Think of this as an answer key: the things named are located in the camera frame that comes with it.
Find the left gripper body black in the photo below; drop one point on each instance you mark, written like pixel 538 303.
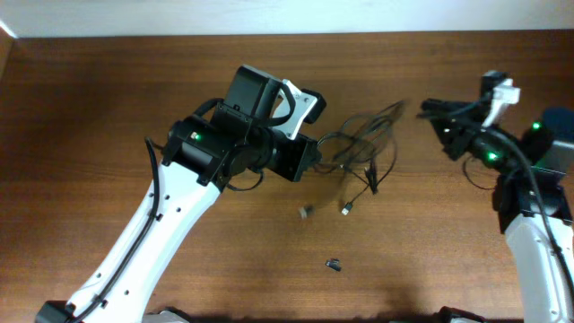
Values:
pixel 298 158

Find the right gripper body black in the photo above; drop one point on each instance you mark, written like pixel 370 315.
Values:
pixel 461 138

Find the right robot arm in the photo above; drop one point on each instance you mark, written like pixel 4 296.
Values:
pixel 533 211

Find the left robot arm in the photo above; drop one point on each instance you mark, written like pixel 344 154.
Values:
pixel 255 126

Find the small black adapter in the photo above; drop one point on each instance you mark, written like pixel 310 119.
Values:
pixel 334 264

